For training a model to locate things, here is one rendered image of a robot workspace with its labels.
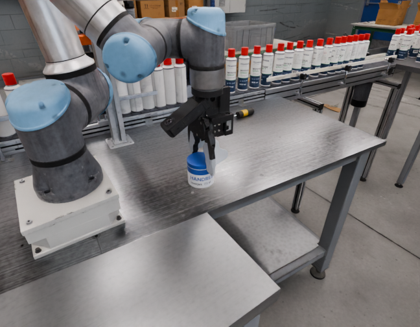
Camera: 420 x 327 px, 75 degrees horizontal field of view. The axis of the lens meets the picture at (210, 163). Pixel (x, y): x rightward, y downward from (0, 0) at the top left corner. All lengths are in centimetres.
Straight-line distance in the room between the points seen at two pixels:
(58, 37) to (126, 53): 27
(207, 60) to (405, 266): 168
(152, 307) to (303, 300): 113
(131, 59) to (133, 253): 40
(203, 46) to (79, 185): 40
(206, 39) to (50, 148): 38
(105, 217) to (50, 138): 21
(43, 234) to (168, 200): 30
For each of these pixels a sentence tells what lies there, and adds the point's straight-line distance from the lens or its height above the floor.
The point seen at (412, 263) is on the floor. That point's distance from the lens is 202.
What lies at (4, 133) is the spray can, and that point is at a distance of 118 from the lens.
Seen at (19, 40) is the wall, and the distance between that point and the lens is 548.
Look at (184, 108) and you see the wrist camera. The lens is 62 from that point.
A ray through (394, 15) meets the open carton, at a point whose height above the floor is 94.
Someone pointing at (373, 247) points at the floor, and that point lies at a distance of 199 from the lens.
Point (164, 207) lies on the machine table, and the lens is 74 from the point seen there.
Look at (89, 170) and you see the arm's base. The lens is 69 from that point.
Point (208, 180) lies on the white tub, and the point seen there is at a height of 90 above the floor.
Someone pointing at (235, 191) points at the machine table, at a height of 83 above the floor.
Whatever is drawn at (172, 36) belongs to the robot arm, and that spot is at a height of 124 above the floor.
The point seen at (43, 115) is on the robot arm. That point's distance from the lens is 61.
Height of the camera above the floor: 132
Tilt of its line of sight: 32 degrees down
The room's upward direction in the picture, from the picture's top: straight up
